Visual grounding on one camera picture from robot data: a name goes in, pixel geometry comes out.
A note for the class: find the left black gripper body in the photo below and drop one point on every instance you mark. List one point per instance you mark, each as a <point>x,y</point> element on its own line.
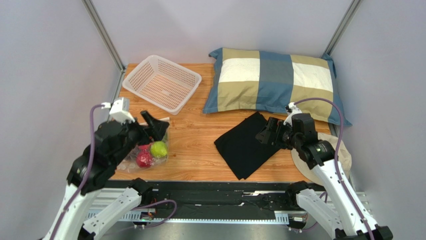
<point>135,134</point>

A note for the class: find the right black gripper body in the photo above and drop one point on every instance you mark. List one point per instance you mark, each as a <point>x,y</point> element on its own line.
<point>271,132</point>

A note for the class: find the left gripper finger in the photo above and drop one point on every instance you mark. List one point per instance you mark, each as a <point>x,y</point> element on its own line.
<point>154,125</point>
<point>159,137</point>

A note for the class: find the clear zip top bag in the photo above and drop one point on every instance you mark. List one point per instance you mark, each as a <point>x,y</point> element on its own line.
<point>128,165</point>

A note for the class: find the red fake apple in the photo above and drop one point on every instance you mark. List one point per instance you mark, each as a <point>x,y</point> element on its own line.
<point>144,159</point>

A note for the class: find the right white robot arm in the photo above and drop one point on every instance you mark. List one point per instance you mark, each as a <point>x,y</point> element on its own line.
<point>348,219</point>

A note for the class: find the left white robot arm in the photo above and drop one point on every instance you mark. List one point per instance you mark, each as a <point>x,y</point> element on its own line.
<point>90,205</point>

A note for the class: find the green fake apple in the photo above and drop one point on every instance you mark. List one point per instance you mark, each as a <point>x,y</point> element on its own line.
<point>159,149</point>

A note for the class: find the black folded cloth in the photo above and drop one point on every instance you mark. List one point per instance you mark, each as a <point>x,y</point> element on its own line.
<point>240,149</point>

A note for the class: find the white plastic basket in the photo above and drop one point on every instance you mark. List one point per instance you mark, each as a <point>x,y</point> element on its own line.
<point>163,83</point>

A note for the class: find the blue beige checkered pillow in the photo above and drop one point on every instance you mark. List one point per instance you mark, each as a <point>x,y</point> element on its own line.
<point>268,81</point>

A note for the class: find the beige bucket hat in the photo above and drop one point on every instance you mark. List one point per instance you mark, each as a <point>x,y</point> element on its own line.
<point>344,157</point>

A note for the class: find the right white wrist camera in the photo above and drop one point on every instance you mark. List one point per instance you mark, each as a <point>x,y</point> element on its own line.
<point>291,110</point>

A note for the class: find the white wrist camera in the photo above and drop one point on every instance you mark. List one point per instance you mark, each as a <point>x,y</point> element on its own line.
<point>119,111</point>
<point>291,110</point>

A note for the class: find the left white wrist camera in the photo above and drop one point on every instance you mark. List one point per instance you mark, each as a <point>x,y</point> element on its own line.
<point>119,111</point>

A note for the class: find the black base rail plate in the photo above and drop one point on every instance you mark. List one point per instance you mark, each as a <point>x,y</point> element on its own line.
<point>211,201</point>

